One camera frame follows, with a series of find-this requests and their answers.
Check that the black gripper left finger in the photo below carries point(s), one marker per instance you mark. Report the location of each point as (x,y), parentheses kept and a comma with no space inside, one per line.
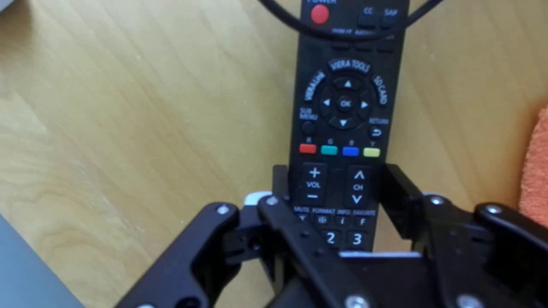
(206,250)

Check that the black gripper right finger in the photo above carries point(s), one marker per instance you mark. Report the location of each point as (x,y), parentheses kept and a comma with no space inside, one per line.
(490,250)

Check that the black tv remote control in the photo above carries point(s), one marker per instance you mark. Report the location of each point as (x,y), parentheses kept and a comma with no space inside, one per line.
(343,130)

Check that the orange crumpled cloth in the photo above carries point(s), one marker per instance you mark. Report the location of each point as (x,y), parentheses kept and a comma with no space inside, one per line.
(537,165)

